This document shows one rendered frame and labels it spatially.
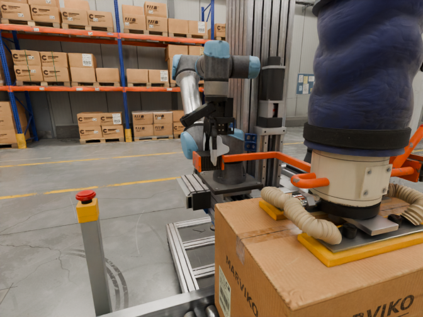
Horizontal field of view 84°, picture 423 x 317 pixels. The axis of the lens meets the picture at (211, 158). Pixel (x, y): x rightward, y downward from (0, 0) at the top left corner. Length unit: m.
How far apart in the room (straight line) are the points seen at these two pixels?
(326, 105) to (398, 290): 0.40
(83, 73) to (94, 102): 1.55
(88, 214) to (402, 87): 1.02
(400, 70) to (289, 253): 0.43
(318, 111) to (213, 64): 0.32
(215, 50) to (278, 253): 0.55
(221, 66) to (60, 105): 8.49
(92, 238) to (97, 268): 0.14
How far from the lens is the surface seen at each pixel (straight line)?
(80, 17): 7.80
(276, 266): 0.54
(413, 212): 0.77
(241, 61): 0.85
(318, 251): 0.57
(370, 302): 0.60
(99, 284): 1.22
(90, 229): 1.07
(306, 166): 0.73
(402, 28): 0.60
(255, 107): 1.20
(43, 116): 9.15
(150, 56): 8.93
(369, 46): 0.58
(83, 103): 8.93
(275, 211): 0.69
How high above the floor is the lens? 1.41
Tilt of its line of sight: 15 degrees down
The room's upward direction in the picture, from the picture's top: straight up
